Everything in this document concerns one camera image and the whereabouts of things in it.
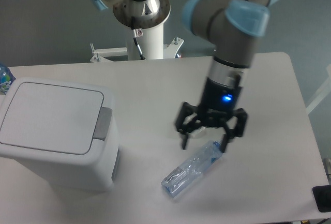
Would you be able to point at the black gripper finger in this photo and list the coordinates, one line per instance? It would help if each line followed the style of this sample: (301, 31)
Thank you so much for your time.
(186, 122)
(237, 131)

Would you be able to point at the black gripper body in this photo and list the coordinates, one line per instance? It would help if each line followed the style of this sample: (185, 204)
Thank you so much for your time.
(217, 105)

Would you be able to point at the white plastic trash can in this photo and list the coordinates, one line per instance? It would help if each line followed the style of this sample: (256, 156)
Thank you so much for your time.
(65, 132)

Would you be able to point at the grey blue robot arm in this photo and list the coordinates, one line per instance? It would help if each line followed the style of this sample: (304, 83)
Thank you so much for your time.
(234, 27)

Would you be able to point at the clear plastic water bottle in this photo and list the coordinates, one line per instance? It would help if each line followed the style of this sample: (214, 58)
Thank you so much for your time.
(192, 168)

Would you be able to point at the black device at edge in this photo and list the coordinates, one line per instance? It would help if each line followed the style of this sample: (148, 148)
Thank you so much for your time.
(322, 198)

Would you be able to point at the blue labelled drink bottle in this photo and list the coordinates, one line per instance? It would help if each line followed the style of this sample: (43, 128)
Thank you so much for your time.
(7, 79)

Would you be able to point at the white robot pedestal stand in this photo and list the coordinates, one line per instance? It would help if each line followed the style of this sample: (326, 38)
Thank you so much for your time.
(141, 44)

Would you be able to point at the white frame at right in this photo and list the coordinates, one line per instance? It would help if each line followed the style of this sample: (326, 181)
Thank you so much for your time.
(320, 93)

